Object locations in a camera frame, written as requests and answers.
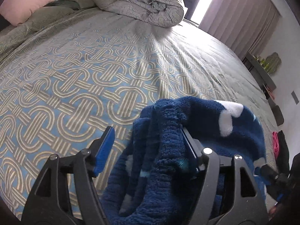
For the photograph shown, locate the dark wooden chair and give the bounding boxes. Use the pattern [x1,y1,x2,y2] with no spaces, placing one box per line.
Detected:
[272,105,284,126]

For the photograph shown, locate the dark clothing pile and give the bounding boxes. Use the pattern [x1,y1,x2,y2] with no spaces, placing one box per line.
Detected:
[278,130,296,176]

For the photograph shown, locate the pink pillow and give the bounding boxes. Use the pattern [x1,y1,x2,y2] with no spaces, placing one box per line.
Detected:
[0,0,56,26]

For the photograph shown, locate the grey patterned pillow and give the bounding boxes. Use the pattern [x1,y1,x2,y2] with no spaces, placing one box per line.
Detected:
[0,6,76,53]

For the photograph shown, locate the bright pink cloth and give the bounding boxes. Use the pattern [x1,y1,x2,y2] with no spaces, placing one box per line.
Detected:
[272,131,281,158]

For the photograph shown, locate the rolled grey patterned duvet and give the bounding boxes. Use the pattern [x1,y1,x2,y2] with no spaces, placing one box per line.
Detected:
[56,0,185,28]

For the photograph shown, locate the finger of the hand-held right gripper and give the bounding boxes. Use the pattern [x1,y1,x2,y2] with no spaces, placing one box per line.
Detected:
[254,158,285,181]

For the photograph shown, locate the navy fleece star-print pants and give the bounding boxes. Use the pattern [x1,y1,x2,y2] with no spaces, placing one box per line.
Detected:
[118,97,268,225]

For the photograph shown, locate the bed with patterned sheet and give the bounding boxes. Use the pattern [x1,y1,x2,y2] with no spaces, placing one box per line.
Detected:
[0,5,291,225]

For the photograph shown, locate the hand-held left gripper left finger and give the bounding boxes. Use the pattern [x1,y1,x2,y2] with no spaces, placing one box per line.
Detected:
[20,126,116,225]

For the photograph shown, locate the green bottles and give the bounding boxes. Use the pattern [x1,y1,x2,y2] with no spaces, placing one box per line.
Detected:
[256,55,268,67]

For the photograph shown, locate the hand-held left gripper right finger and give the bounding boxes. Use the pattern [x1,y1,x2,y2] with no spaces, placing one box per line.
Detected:
[181,127,269,225]

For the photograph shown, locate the cloud-shaped olive decoration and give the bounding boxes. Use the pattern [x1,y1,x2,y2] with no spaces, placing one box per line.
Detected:
[266,52,282,74]

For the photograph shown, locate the grey wall shelf desk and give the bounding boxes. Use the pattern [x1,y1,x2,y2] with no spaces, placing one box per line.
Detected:
[244,53,277,99]

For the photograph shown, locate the pink item on shelf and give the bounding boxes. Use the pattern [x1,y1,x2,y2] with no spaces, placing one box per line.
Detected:
[263,83,276,98]

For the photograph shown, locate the beige curtain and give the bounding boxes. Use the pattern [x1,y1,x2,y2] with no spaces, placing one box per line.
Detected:
[198,0,281,62]

